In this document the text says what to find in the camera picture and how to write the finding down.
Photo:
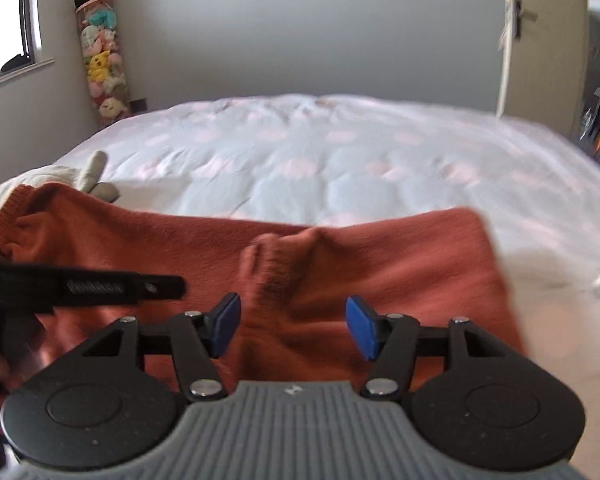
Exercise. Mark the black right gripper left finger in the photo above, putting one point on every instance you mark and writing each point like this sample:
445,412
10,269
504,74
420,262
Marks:
120,393

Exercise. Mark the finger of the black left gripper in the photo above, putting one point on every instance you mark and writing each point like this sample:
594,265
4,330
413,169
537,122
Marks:
29,289

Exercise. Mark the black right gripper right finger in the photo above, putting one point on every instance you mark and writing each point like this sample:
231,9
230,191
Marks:
469,395

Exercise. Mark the rust red fleece garment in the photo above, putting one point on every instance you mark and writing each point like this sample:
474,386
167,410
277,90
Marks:
293,280

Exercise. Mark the cream folded garment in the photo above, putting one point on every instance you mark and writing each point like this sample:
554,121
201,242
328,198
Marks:
38,177

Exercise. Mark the grey plush toy on bed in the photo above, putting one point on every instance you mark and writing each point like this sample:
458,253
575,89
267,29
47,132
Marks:
89,180

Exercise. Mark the bed with white polka-dot cover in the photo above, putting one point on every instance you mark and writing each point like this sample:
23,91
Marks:
340,160

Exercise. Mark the plush toy storage tube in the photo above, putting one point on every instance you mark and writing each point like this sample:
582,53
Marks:
103,62

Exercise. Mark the cream room door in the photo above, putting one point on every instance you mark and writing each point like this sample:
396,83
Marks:
545,54

